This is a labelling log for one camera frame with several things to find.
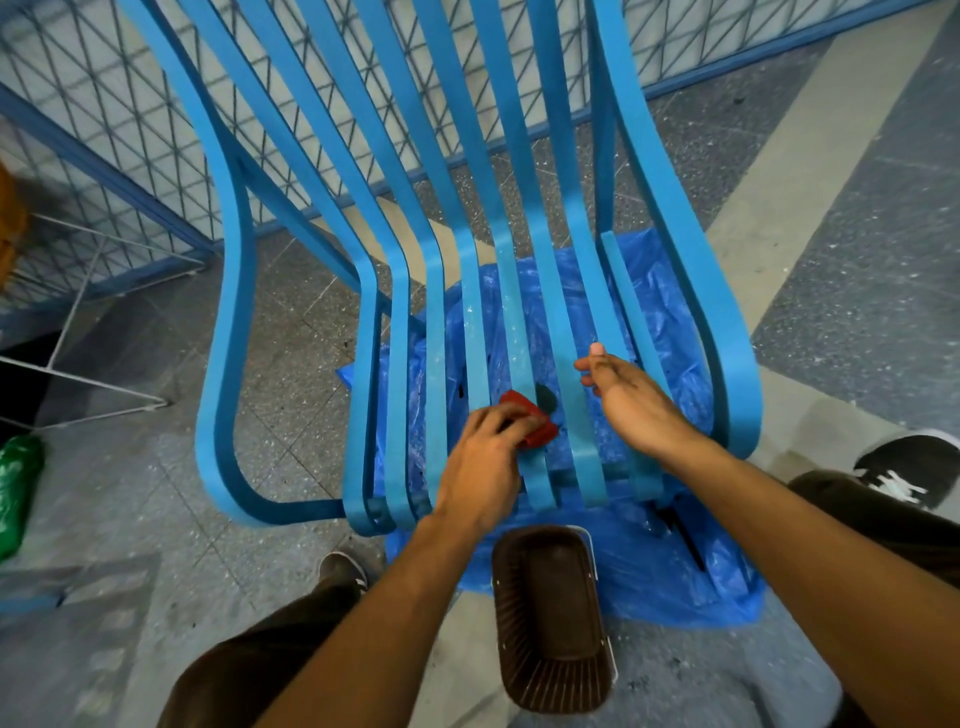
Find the person's left hand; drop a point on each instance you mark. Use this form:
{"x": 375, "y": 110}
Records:
{"x": 480, "y": 472}

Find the person's right hand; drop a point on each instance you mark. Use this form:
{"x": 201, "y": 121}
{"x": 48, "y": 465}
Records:
{"x": 645, "y": 412}

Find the person's right fingers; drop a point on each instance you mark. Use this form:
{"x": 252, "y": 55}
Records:
{"x": 604, "y": 367}

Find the person's left fingers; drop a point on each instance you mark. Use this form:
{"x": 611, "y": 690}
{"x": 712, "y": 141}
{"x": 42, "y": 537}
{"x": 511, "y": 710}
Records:
{"x": 510, "y": 421}

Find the red sanding pad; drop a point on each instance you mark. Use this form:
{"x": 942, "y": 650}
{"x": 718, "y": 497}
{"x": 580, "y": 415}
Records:
{"x": 541, "y": 431}

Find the person's left forearm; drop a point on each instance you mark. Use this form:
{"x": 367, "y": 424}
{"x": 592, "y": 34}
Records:
{"x": 382, "y": 630}

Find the person's right forearm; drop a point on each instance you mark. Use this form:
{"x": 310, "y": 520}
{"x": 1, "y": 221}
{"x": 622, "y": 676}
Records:
{"x": 810, "y": 555}

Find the brown ribbed plastic tray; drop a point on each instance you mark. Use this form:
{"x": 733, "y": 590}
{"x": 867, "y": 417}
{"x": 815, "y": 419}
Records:
{"x": 551, "y": 622}

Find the blue plastic sheet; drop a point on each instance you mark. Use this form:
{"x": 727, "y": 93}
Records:
{"x": 652, "y": 585}

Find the person's left black shoe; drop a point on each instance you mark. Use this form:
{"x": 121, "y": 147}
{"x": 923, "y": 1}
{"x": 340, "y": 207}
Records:
{"x": 341, "y": 568}

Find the person's black shoe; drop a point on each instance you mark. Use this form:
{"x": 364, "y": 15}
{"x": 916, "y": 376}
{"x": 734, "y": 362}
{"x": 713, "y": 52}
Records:
{"x": 915, "y": 465}
{"x": 341, "y": 568}

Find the blue slatted chair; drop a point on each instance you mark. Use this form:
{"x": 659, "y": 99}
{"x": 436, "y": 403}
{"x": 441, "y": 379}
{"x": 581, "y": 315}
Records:
{"x": 225, "y": 300}

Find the person's right black shoe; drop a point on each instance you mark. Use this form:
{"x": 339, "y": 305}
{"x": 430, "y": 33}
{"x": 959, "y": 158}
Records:
{"x": 915, "y": 465}

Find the person's right trouser leg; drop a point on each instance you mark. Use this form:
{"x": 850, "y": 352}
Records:
{"x": 900, "y": 525}

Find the person's trouser leg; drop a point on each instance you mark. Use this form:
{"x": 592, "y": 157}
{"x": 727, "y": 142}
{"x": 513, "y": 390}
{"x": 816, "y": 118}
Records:
{"x": 900, "y": 525}
{"x": 247, "y": 667}

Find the person's left trouser leg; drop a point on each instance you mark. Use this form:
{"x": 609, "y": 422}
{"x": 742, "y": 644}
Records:
{"x": 247, "y": 667}

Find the green plastic bottle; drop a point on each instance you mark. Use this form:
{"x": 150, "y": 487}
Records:
{"x": 16, "y": 495}

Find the orange object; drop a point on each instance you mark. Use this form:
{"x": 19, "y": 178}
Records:
{"x": 9, "y": 225}

